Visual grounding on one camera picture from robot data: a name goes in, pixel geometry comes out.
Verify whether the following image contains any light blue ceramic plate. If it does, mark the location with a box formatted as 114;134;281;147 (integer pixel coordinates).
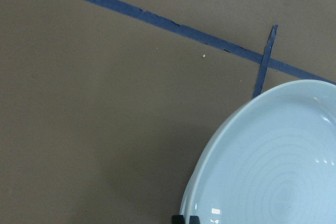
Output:
179;79;336;224

